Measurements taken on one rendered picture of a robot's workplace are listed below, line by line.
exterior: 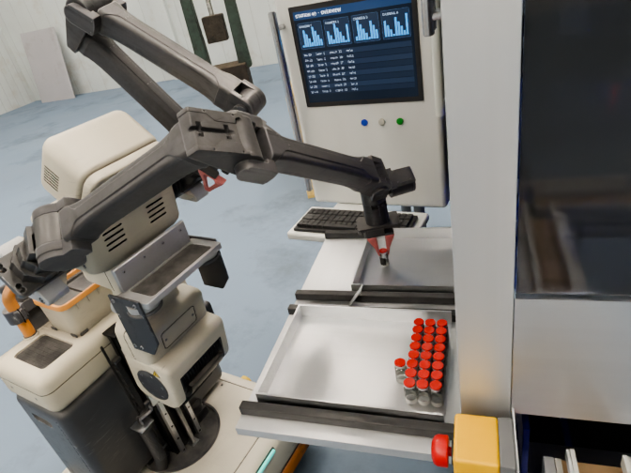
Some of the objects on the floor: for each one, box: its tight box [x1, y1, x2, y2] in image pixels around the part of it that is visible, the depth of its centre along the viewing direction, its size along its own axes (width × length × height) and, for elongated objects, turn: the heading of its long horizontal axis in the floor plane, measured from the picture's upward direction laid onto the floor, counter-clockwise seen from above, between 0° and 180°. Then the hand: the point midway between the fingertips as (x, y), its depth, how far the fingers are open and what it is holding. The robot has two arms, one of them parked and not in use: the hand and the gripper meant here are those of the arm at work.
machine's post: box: [440, 0, 523, 420], centre depth 64 cm, size 6×6×210 cm
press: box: [179, 0, 254, 84], centre depth 718 cm, size 70×87×265 cm
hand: (383, 251), depth 119 cm, fingers closed, pressing on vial
